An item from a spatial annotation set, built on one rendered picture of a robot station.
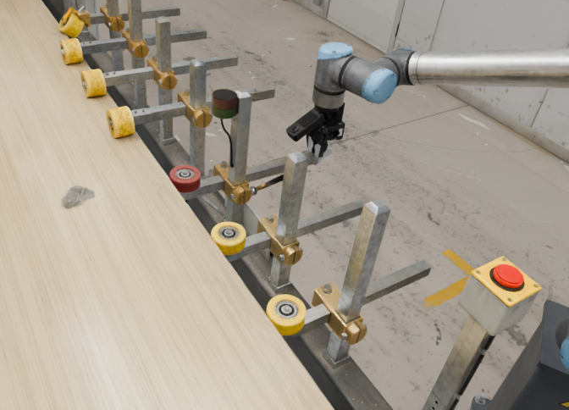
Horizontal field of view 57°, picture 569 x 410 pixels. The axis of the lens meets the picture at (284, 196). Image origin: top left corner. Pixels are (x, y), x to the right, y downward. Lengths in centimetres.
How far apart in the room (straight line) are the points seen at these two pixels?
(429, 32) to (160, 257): 351
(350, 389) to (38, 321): 66
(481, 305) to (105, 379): 62
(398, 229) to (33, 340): 204
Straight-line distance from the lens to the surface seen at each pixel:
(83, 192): 134
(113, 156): 148
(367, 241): 98
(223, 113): 127
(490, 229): 299
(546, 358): 163
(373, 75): 138
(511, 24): 395
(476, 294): 80
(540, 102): 389
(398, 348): 225
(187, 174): 139
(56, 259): 121
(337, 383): 125
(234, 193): 142
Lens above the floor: 173
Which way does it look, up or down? 38 degrees down
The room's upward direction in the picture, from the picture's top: 8 degrees clockwise
